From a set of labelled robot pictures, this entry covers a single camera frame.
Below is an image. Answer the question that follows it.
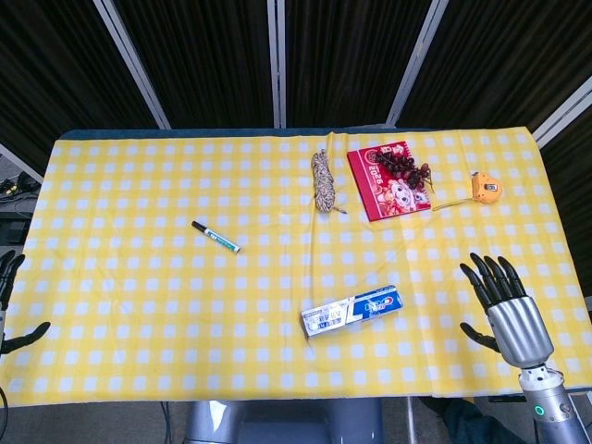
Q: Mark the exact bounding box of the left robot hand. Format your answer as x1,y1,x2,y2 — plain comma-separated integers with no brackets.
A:
0,252,51,356

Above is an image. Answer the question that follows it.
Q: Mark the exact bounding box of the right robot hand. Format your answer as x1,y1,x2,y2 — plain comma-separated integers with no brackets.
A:
459,252,555,370

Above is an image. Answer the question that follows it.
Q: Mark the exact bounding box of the blue white toothpaste box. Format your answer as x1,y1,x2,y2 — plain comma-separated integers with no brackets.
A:
301,284,404,340

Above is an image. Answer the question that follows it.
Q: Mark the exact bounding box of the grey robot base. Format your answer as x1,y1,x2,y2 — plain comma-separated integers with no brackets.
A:
183,397,386,444

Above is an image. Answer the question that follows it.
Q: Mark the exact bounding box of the yellow tape measure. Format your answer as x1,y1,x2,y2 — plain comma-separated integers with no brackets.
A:
432,170,502,212

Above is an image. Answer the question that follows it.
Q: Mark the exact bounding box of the yellow white checkered tablecloth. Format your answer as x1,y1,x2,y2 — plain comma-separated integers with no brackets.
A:
0,125,592,409

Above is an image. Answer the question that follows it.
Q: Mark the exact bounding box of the red calendar booklet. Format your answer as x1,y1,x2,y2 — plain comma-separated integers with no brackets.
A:
346,141,434,223

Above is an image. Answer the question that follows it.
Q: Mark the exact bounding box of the dark red grape bunch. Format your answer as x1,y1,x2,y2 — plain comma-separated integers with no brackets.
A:
375,145,437,194

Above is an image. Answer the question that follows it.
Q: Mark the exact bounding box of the black folding screen partition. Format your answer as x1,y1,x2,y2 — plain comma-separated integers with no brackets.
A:
0,0,592,297

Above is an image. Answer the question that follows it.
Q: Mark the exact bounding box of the coiled braided rope bundle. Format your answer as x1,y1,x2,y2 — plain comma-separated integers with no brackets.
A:
310,150,349,215

